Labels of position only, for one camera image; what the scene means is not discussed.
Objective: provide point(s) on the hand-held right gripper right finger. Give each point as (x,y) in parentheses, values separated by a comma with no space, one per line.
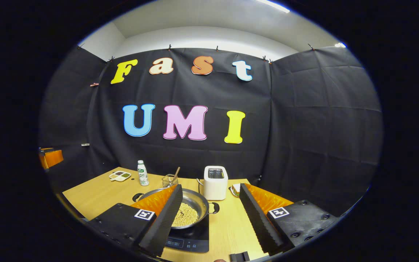
(260,222)

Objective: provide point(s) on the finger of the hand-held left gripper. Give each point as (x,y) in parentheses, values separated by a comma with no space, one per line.
(53,158)

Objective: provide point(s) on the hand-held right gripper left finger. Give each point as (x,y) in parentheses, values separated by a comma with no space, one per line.
(162,225)

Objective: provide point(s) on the black induction cooktop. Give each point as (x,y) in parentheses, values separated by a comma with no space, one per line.
(195,240)

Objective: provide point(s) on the steel pot with beans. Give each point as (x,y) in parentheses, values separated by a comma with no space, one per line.
(195,203)

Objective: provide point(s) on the sandwich with lettuce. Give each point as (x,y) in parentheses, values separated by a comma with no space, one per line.
(236,189)

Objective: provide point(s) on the white drink bottle green label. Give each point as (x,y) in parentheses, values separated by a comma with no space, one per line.
(143,176)

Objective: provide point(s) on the white toaster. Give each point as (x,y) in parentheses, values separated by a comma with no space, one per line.
(215,187)

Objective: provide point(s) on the white divided condiment dish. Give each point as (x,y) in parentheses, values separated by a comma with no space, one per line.
(119,176)

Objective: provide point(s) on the ceiling light panel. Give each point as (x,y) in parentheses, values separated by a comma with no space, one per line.
(340,45)

